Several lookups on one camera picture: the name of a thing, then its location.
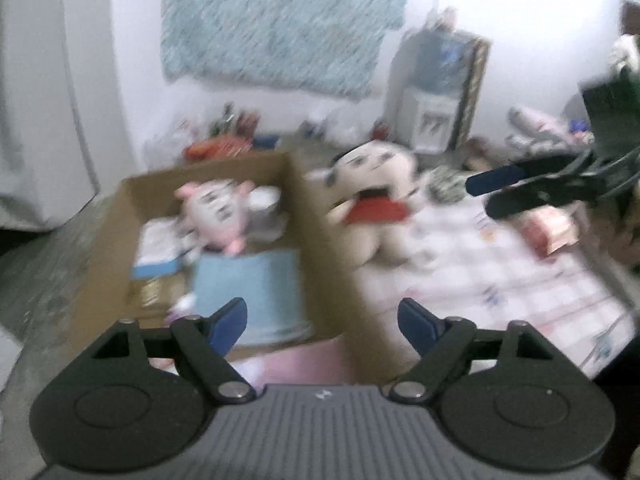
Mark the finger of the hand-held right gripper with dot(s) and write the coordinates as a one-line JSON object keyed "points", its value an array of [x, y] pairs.
{"points": [[525, 197], [492, 177]]}

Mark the blue white carton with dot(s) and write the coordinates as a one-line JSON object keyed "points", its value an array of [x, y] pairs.
{"points": [[157, 250]]}

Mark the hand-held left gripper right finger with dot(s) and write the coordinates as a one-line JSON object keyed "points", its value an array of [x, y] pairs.
{"points": [[415, 320]]}

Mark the printed bedsheet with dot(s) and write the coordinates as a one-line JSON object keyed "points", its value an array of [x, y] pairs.
{"points": [[475, 285]]}

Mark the clear plastic bag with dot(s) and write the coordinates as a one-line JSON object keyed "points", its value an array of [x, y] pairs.
{"points": [[340, 130]]}

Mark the red snack packet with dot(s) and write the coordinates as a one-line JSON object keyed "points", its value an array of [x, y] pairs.
{"points": [[210, 149]]}

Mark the cardboard box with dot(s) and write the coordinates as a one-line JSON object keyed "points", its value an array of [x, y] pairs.
{"points": [[320, 240]]}

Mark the grey curtain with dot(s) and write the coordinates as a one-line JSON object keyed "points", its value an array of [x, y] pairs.
{"points": [[35, 135]]}

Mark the gold carton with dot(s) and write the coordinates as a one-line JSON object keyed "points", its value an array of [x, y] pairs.
{"points": [[155, 290]]}

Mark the black-haired plush doll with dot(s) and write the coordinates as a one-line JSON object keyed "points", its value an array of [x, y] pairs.
{"points": [[370, 160]]}

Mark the white water dispenser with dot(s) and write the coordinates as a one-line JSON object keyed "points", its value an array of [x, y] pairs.
{"points": [[425, 120]]}

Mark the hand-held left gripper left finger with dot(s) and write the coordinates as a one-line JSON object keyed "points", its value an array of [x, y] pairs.
{"points": [[227, 322]]}

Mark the small blue item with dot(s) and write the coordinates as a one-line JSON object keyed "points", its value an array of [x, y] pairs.
{"points": [[265, 141]]}

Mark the light blue striped towel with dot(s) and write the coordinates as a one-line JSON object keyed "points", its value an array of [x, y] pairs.
{"points": [[250, 285]]}

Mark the brown panel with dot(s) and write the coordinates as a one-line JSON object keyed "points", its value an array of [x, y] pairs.
{"points": [[475, 95]]}

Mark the white paper cup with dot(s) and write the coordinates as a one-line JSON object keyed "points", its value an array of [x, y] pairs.
{"points": [[265, 210]]}

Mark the pink pig plush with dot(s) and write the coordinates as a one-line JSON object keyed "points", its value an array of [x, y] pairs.
{"points": [[215, 205]]}

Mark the floral wall cloth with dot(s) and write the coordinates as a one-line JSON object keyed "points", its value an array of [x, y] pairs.
{"points": [[275, 20]]}

